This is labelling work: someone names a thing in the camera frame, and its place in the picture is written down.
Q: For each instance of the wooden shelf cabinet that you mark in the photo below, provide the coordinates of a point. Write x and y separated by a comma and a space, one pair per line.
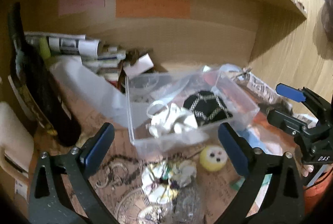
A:
279, 42

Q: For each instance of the rolled newspaper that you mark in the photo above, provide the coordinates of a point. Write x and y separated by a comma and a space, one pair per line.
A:
68, 44

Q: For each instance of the clear plastic storage bin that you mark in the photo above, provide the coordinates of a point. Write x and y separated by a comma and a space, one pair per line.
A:
176, 87

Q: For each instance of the stack of papers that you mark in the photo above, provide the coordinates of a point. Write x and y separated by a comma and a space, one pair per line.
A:
108, 64

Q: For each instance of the vintage newspaper print mat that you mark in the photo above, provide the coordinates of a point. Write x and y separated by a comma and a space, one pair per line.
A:
118, 180

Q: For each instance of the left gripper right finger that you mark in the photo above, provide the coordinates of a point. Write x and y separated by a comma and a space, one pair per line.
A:
284, 199

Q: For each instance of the orange paper note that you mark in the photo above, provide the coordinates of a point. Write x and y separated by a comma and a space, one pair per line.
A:
174, 9

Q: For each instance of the colourful fabric bundle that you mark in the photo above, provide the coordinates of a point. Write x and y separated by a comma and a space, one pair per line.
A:
162, 182

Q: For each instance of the yellow white plush ball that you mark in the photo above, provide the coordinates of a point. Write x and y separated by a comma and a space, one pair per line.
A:
213, 158

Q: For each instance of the cream plastic container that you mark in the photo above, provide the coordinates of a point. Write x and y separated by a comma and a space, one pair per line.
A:
16, 141

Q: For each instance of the black white-striped soft ball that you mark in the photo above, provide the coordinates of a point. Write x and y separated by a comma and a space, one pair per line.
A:
207, 107

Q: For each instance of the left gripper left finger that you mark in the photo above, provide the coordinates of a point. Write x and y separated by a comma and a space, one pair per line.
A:
49, 201

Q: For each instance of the white small card box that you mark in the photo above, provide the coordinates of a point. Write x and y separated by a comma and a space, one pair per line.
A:
143, 64

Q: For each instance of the person's right hand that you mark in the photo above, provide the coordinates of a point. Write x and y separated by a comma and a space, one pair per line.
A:
306, 170

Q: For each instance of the crumpled newspaper sheet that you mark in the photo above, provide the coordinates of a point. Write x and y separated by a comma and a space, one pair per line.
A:
266, 98

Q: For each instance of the translucent white plastic lid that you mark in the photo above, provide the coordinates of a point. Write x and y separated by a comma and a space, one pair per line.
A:
93, 89

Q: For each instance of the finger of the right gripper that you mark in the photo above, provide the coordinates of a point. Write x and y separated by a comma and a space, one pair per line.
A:
316, 104
288, 124

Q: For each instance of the white crumpled cloth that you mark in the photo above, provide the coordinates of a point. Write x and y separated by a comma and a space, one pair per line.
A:
168, 119

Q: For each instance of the dark wine bottle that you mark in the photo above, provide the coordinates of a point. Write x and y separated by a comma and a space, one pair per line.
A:
37, 87

